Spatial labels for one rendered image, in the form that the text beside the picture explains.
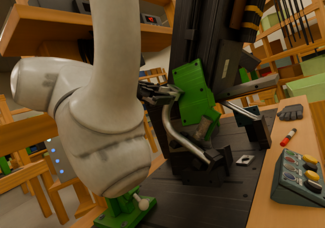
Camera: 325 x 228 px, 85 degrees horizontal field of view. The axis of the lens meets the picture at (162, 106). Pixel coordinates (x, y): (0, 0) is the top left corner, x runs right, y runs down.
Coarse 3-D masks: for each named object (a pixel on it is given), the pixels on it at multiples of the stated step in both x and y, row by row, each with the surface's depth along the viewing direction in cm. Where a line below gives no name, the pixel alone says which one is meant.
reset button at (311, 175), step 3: (306, 171) 38; (309, 171) 38; (312, 171) 38; (306, 174) 38; (309, 174) 37; (312, 174) 37; (315, 174) 37; (309, 177) 37; (312, 177) 37; (315, 177) 37; (318, 177) 37; (315, 180) 37
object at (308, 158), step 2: (304, 156) 44; (306, 156) 43; (308, 156) 43; (310, 156) 44; (304, 158) 43; (306, 158) 43; (308, 158) 43; (310, 158) 43; (312, 158) 43; (314, 158) 43; (306, 160) 43; (308, 160) 42; (310, 160) 42; (312, 160) 42; (314, 160) 42; (316, 160) 42; (310, 162) 42; (312, 162) 42; (314, 162) 42; (316, 162) 42; (314, 164) 42
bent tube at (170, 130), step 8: (176, 88) 63; (168, 104) 62; (168, 112) 64; (168, 120) 63; (168, 128) 62; (176, 136) 60; (184, 144) 58; (192, 144) 57; (192, 152) 56; (200, 152) 55; (208, 160) 53
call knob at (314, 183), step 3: (306, 180) 36; (309, 180) 35; (312, 180) 36; (306, 183) 35; (309, 183) 35; (312, 183) 35; (315, 183) 35; (318, 183) 35; (309, 186) 35; (312, 186) 34; (315, 186) 34; (318, 186) 34; (321, 186) 34; (312, 189) 34; (315, 189) 34; (318, 189) 34; (321, 189) 34
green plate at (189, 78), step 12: (180, 72) 63; (192, 72) 60; (180, 84) 63; (192, 84) 60; (204, 84) 57; (180, 96) 63; (192, 96) 60; (204, 96) 57; (180, 108) 63; (192, 108) 60; (204, 108) 57; (192, 120) 60
